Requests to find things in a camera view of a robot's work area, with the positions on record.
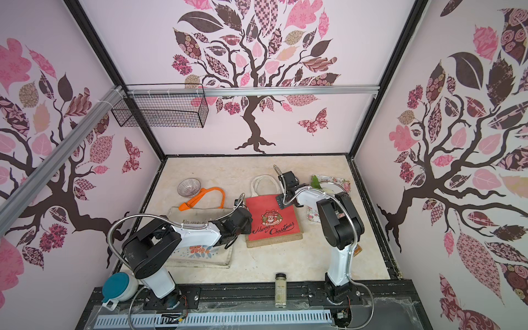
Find black vertical frame post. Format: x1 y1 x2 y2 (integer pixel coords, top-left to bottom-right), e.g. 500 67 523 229
63 0 166 162
349 0 430 159

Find white slotted cable duct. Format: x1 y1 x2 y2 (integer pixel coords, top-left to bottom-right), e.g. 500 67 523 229
88 309 334 329

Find white radish with leaves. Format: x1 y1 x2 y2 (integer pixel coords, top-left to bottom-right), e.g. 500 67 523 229
310 175 325 191

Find spice jar pale contents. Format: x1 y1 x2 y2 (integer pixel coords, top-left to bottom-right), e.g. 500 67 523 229
274 273 287 308

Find floral placemat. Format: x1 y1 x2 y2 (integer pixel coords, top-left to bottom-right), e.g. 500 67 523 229
307 175 351 223

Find white plate with pattern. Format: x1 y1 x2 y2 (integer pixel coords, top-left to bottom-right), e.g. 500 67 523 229
320 182 347 195

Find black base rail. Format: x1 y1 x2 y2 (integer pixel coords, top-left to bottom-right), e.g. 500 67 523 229
88 281 413 318

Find aluminium rail back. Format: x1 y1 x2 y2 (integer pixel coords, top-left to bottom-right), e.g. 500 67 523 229
127 85 380 97

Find black wire basket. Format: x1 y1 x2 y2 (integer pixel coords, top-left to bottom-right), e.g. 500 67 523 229
111 82 209 129

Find orange spice bottle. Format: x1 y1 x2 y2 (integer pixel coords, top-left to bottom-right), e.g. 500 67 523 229
353 244 362 257

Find black vertical frame post right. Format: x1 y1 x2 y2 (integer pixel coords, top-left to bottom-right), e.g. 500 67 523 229
349 0 430 159

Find red Christmas jute bag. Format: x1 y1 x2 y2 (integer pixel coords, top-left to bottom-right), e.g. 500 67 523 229
246 175 303 248

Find black vertical frame post left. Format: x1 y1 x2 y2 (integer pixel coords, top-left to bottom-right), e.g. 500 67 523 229
63 0 166 162

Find aluminium rail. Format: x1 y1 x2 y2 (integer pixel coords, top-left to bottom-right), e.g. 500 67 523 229
127 85 380 97
1 86 125 236

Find aluminium rail left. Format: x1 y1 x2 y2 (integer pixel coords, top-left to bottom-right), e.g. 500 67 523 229
1 86 125 236

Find teal cup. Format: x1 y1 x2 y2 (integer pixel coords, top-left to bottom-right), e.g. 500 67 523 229
102 272 139 311

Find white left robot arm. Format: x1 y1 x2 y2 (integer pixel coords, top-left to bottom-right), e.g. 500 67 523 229
122 207 252 298

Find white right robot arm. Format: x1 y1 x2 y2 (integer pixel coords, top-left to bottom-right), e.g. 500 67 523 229
276 171 364 287

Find canvas tote bag orange handles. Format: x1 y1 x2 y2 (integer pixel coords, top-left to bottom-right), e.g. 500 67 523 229
166 187 232 269

